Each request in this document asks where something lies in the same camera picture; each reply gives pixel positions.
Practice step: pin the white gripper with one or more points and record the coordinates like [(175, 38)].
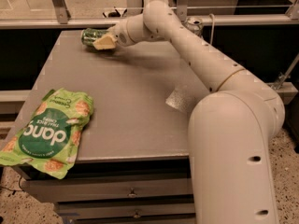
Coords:
[(121, 35)]

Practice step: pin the green soda can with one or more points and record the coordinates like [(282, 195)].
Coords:
[(89, 35)]

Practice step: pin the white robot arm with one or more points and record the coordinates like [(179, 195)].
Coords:
[(229, 130)]

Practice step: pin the grey metal railing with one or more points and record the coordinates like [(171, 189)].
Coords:
[(18, 14)]

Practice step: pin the green dang chips bag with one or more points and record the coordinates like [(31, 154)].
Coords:
[(50, 140)]

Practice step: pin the grey drawer cabinet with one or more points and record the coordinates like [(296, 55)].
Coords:
[(143, 96)]

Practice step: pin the upper grey drawer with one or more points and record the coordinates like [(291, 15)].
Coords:
[(56, 191)]

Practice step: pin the grey drawer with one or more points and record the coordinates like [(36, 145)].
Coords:
[(56, 191), (124, 210)]

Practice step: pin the lower grey drawer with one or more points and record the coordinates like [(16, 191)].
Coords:
[(124, 210)]

